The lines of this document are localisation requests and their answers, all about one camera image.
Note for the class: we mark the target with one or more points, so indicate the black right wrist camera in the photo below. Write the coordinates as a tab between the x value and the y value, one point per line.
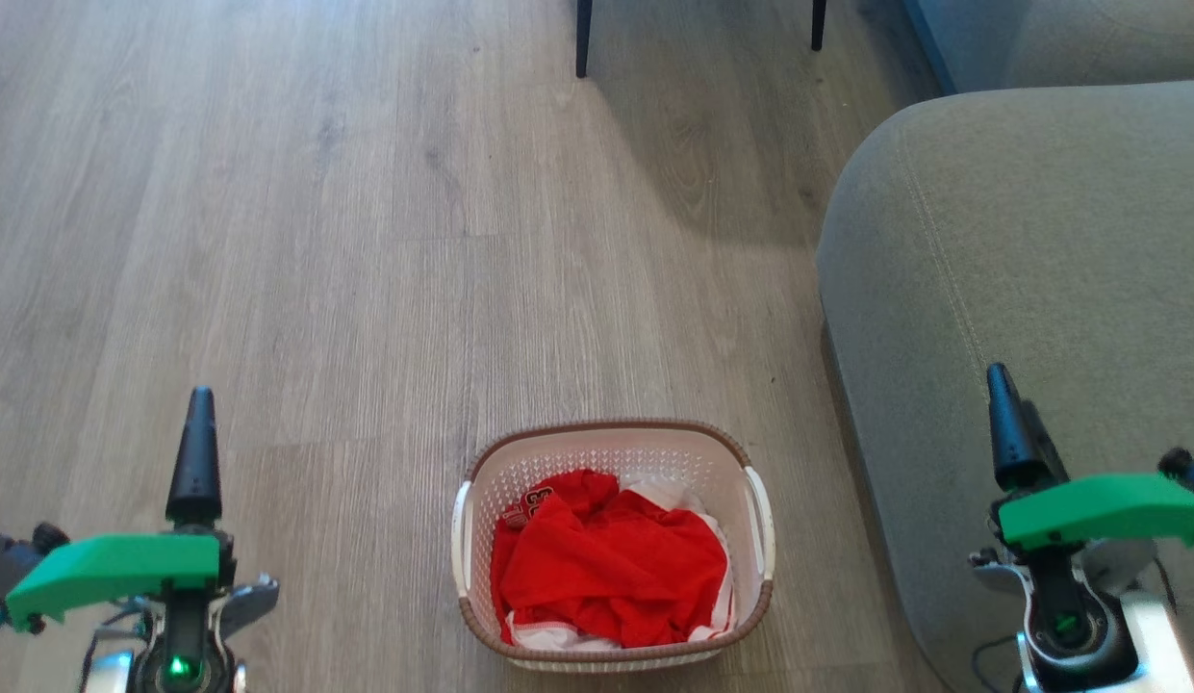
1188	467

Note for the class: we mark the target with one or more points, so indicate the white laundry basket brown rim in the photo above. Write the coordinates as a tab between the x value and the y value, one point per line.
606	448

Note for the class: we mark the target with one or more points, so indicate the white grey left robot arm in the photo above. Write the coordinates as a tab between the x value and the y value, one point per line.
183	654

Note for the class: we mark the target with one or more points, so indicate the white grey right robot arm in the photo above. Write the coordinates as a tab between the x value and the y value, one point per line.
1068	626

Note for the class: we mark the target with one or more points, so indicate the black chair leg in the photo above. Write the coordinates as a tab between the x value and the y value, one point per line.
818	24
583	38

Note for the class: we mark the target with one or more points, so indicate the blue-grey upholstered seat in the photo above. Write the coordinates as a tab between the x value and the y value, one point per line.
1039	38

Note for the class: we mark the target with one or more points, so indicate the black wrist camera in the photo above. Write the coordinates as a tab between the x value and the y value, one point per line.
8	566
1188	467

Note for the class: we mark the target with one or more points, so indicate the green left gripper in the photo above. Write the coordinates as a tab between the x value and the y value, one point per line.
115	568

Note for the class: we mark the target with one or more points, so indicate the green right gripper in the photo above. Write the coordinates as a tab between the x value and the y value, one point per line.
1097	505

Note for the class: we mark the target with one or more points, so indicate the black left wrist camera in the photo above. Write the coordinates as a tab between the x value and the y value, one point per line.
8	566

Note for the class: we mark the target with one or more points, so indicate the grey fabric sofa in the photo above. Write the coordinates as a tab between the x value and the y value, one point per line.
1039	241

